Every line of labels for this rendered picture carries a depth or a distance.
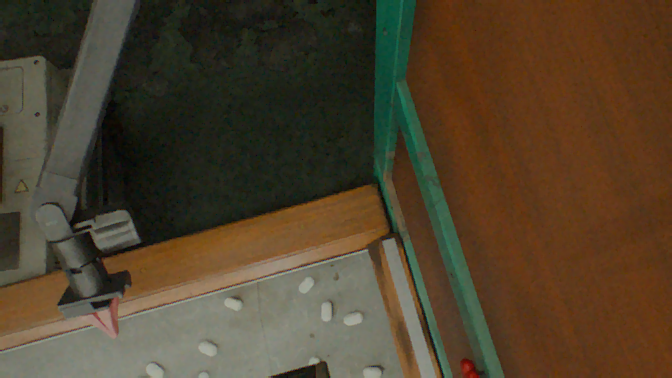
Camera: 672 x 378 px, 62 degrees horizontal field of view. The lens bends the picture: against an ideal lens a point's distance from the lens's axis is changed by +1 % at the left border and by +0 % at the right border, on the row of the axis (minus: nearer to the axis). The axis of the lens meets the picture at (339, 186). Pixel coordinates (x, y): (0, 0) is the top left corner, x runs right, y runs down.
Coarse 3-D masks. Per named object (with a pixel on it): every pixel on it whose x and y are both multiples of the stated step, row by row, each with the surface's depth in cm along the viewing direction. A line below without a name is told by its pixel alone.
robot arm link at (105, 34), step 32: (96, 0) 74; (128, 0) 75; (96, 32) 75; (128, 32) 77; (96, 64) 77; (64, 96) 78; (96, 96) 78; (64, 128) 79; (96, 128) 80; (64, 160) 80; (64, 192) 81
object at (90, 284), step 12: (84, 264) 87; (96, 264) 88; (72, 276) 87; (84, 276) 87; (96, 276) 88; (108, 276) 91; (120, 276) 92; (72, 288) 92; (84, 288) 88; (96, 288) 88; (108, 288) 90; (120, 288) 89; (60, 300) 90; (72, 300) 89; (84, 300) 88; (96, 300) 89
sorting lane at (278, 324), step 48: (240, 288) 108; (288, 288) 107; (336, 288) 107; (96, 336) 107; (144, 336) 106; (192, 336) 106; (240, 336) 105; (288, 336) 105; (336, 336) 105; (384, 336) 104
